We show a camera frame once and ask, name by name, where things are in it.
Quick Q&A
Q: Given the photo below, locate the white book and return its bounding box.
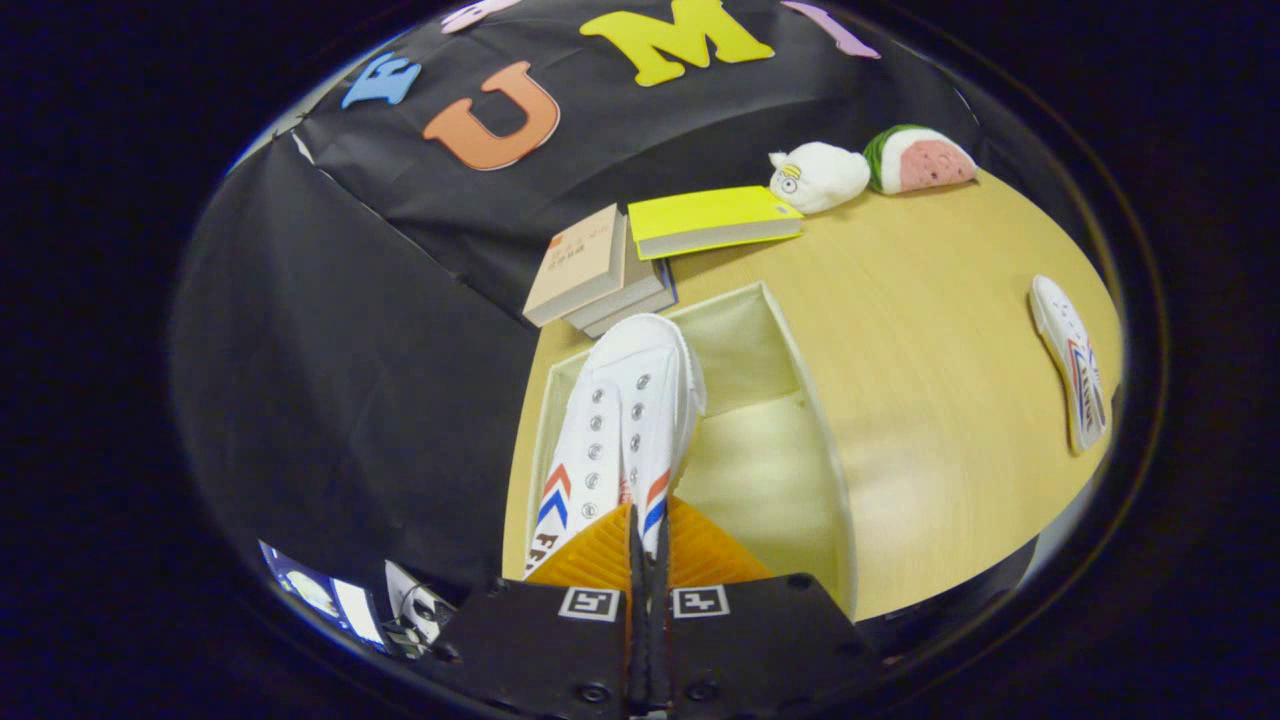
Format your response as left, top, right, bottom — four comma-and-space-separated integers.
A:
562, 235, 666, 331

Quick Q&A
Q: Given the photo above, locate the watermelon slice plush toy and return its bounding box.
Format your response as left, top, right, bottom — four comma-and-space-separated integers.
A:
863, 124, 978, 195

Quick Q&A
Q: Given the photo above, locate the white plush toy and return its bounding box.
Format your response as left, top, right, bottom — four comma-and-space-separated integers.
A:
768, 141, 871, 215

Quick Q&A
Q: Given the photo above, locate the grey blue book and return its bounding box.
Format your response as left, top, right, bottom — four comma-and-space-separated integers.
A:
582, 285, 679, 339

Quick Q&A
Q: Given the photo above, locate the beige book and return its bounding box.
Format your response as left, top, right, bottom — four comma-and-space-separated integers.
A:
522, 204, 629, 328

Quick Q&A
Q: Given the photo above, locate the pale green fabric storage box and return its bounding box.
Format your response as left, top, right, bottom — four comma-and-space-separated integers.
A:
525, 281, 859, 616

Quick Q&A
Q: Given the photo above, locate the yellow book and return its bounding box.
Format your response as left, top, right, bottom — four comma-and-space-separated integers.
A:
628, 185, 805, 261

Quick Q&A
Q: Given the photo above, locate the white device with cables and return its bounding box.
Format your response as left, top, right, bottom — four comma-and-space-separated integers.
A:
385, 560, 463, 656

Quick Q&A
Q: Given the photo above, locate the white striped canvas shoe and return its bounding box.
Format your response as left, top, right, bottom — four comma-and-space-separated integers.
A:
522, 313, 708, 581
1028, 275, 1111, 456

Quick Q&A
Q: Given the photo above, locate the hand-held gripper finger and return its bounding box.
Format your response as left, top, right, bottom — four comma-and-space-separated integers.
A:
432, 503, 649, 720
648, 497, 886, 720

